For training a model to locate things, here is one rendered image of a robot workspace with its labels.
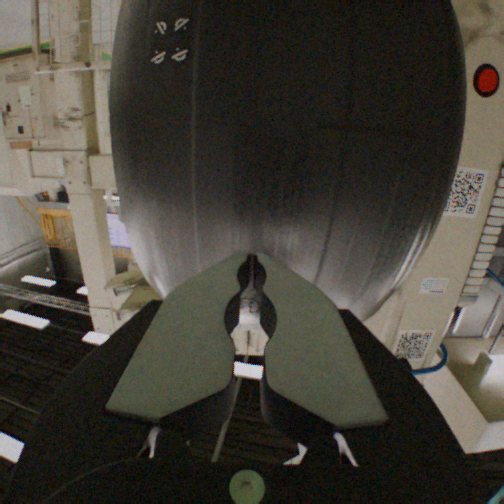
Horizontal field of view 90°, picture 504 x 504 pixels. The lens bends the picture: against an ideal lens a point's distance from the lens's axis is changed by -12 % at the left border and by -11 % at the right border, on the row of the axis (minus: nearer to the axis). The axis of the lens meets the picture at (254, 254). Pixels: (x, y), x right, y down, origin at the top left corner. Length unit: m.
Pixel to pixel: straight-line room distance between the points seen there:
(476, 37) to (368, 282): 0.38
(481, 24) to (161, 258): 0.50
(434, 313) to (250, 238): 0.44
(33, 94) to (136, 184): 4.83
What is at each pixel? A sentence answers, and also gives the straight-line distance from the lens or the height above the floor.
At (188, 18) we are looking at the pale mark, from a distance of 0.22.
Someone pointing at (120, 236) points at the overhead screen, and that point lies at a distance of 4.75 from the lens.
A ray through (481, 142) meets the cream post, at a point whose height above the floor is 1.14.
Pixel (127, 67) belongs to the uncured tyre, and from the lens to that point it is 0.24.
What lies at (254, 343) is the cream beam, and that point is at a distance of 0.87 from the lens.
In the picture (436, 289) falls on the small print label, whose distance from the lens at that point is 0.56.
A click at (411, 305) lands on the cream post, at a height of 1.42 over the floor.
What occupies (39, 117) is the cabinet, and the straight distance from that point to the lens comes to 4.96.
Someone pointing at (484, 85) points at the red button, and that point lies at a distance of 0.51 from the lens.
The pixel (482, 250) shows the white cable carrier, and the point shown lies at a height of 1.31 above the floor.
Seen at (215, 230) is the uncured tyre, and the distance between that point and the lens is 0.21.
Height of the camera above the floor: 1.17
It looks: 23 degrees up
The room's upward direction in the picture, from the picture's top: 177 degrees counter-clockwise
